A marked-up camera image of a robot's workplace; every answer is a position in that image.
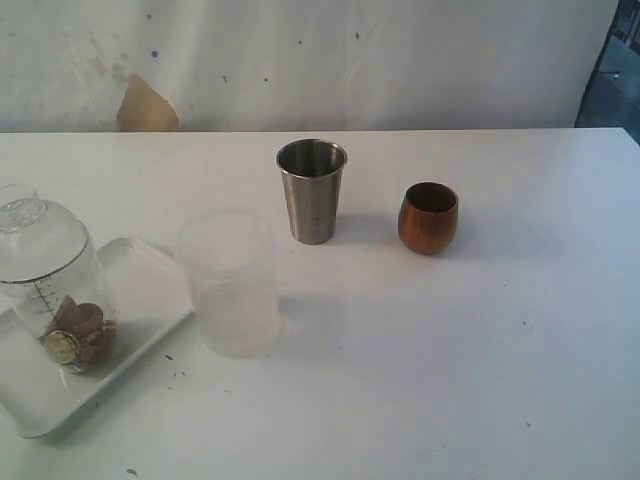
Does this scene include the stainless steel cup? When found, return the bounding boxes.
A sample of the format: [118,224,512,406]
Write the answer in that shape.
[276,139,348,245]

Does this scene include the translucent plastic cup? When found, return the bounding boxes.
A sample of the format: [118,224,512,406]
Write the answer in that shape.
[175,209,279,358]

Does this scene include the brown wooden cup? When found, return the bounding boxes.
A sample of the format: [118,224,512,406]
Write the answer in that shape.
[398,182,459,255]

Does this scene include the white rectangular tray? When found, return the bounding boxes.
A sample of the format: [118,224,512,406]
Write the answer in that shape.
[1,237,192,438]

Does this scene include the brown wooden blocks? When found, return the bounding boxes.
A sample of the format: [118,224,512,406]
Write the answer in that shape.
[42,296,117,371]

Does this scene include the clear plastic shaker cup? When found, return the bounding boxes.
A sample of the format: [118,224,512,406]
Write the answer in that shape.
[1,245,118,373]

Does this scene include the gold coin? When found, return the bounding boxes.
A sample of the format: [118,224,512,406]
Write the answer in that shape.
[43,330,80,365]

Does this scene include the clear domed shaker lid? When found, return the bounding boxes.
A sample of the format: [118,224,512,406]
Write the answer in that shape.
[1,183,91,298]

